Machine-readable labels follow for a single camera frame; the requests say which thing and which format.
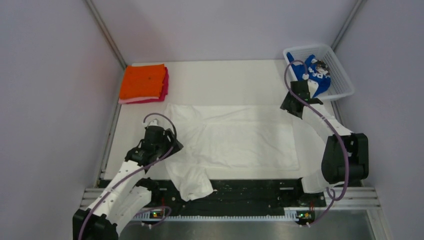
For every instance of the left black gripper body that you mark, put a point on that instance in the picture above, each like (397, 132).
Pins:
(162, 148)

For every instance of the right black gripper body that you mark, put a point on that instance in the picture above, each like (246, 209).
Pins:
(287, 104)

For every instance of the white t-shirt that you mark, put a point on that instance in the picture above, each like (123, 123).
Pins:
(238, 142)

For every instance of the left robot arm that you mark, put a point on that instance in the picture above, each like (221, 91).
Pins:
(129, 191)

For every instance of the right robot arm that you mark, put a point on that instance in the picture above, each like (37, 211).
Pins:
(345, 156)

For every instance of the blue t-shirt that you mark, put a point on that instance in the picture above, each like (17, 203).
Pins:
(318, 71)

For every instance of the folded pink t-shirt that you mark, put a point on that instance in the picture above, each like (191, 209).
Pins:
(150, 100)

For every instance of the white plastic basket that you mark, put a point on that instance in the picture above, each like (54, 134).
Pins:
(340, 85)

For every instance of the folded orange t-shirt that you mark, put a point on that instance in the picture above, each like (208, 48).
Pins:
(142, 82)

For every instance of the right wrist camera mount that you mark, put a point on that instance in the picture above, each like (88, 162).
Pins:
(312, 85)

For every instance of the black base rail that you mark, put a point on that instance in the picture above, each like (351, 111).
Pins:
(235, 198)

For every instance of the white slotted cable duct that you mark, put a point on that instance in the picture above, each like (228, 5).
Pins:
(291, 215)

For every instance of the right corner metal post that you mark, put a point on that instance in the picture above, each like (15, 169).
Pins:
(359, 4)

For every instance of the corner metal post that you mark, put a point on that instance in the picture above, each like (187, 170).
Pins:
(359, 4)
(98, 20)

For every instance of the aluminium frame rail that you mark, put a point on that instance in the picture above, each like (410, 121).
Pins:
(356, 199)

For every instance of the left corner metal post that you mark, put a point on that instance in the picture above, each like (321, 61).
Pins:
(98, 20)

